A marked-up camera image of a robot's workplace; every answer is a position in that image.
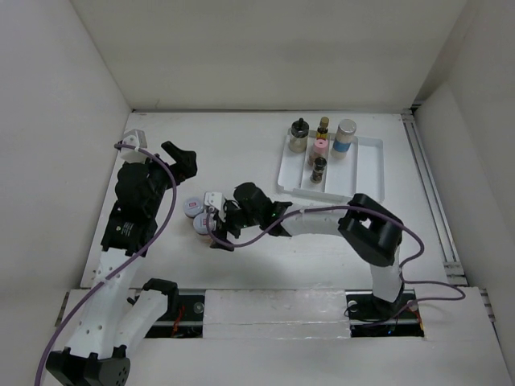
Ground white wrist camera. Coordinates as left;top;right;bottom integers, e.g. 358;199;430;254
204;191;226;221
119;129;147;163

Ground yellow label small bottle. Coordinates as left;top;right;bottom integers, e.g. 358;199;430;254
315;117;329;140

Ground black lid pepper jar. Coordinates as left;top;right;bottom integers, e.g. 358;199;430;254
310;157;327;184

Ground silver lid blue label jar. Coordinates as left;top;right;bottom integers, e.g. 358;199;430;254
331;119;357;159

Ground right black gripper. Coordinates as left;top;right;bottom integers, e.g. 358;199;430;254
210;199;263;250

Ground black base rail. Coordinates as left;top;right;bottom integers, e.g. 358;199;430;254
147;289;424;340

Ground red label lid jar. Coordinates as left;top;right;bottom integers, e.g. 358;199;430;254
183;197;204;219
193;212;216;238

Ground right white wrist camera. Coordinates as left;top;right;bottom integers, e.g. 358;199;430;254
204;191;226;221

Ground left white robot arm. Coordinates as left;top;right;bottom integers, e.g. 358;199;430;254
34;142;198;385

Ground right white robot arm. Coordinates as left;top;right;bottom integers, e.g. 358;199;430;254
204;183;405;318

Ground white compartment tray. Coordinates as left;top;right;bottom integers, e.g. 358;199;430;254
277;135;385;203

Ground black knob lid jar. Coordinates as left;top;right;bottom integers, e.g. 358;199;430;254
289;117;309;153

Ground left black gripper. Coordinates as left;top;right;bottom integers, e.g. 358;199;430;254
136;142;196;216

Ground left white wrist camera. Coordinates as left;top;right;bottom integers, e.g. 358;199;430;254
119;129;147;163

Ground pink lid spice jar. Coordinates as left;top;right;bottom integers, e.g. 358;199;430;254
308;138;328;166

